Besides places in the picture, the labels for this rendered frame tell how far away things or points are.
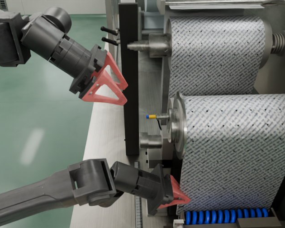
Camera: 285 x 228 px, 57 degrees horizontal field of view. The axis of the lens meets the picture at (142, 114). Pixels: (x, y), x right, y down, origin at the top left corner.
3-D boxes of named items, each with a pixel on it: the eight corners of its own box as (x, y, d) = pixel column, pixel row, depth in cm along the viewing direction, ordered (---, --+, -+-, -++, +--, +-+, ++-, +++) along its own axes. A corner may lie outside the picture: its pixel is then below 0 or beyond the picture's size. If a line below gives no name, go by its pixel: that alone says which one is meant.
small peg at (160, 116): (155, 118, 58) (155, 112, 57) (168, 118, 58) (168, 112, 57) (155, 120, 56) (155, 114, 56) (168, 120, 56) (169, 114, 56)
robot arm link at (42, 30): (11, 45, 43) (26, 17, 41) (26, 30, 49) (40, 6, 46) (49, 69, 46) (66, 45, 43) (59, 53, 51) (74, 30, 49)
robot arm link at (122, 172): (112, 177, 52) (115, 154, 57) (98, 192, 57) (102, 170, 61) (142, 187, 55) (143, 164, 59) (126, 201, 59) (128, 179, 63)
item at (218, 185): (176, 213, 67) (182, 161, 56) (267, 209, 67) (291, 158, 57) (176, 215, 66) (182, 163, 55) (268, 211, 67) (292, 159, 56)
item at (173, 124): (166, 135, 62) (166, 104, 60) (174, 135, 62) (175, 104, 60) (170, 148, 55) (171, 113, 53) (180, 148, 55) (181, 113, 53)
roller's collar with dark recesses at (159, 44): (148, 52, 77) (148, 30, 73) (168, 51, 77) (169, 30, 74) (149, 61, 72) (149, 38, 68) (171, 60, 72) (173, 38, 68)
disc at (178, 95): (170, 125, 68) (176, 77, 58) (172, 125, 68) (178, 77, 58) (179, 173, 57) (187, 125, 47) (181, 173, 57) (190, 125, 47)
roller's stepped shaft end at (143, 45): (127, 49, 75) (127, 38, 73) (148, 49, 75) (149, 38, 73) (127, 54, 72) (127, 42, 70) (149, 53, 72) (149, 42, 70)
